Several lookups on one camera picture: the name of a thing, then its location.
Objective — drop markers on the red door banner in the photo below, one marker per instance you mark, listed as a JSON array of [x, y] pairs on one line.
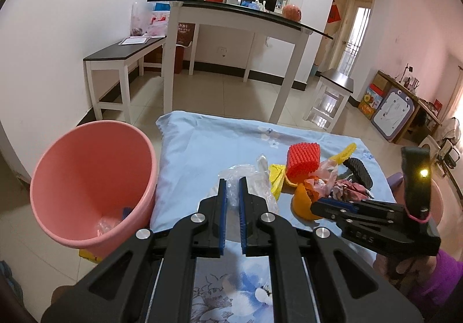
[[334, 13]]

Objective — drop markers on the crumpled red paper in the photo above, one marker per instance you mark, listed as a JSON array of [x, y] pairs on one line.
[[349, 189]]

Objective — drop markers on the purple drawing board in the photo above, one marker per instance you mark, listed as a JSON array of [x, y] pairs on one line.
[[392, 113]]

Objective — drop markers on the clear bag with red contents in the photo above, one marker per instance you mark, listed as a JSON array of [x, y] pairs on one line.
[[139, 20]]

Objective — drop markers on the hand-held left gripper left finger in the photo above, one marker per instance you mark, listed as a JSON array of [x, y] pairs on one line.
[[222, 229]]

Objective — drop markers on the clear plastic bag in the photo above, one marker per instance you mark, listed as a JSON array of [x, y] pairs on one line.
[[253, 181]]

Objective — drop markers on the white paper card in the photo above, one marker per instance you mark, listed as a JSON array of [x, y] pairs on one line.
[[134, 41]]

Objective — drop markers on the small white stool black top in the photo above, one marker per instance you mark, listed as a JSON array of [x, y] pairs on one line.
[[331, 98]]

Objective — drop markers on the yellow foam fruit net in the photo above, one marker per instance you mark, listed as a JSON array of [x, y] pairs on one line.
[[343, 153]]

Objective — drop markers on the light blue floral bedsheet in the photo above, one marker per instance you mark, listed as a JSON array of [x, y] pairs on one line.
[[220, 142]]

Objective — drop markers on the pink plastic bag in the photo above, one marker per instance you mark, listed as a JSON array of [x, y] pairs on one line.
[[327, 172]]

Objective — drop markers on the red foam fruit net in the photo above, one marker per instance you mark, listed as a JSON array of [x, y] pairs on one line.
[[303, 162]]

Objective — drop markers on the tall white table black top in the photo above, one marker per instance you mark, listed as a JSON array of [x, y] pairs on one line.
[[231, 22]]

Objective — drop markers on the yellow packet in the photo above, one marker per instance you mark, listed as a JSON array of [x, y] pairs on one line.
[[88, 256]]

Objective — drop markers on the wall socket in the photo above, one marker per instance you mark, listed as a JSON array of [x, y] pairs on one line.
[[222, 51]]

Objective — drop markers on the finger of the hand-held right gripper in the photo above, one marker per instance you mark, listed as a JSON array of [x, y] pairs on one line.
[[340, 202], [325, 212]]

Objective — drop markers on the black foam fruit net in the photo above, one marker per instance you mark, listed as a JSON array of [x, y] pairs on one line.
[[358, 171]]

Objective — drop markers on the colourful printed box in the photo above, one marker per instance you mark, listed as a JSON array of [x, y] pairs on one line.
[[370, 103]]

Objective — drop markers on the wooden desk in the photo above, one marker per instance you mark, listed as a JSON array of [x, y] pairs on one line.
[[416, 98]]

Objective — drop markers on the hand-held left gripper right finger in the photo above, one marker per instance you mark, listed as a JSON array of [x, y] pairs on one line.
[[243, 236]]

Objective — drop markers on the person's right hand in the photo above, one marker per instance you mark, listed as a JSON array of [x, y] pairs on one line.
[[392, 267]]

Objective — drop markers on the yellow plastic wrapper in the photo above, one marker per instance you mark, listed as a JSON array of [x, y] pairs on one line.
[[276, 178]]

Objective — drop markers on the orange peel piece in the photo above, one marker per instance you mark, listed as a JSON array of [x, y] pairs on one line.
[[302, 201]]

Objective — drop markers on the pink plastic bucket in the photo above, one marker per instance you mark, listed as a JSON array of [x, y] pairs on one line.
[[90, 178]]

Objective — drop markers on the orange red ball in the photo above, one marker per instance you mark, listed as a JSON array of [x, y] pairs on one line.
[[292, 12]]

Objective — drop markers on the low white bench black top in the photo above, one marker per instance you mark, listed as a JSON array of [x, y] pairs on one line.
[[119, 58]]

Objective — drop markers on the clear plastic wrapper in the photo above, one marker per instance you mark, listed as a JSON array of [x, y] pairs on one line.
[[106, 226]]

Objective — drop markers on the dark red carton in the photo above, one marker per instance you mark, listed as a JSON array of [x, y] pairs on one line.
[[185, 44]]

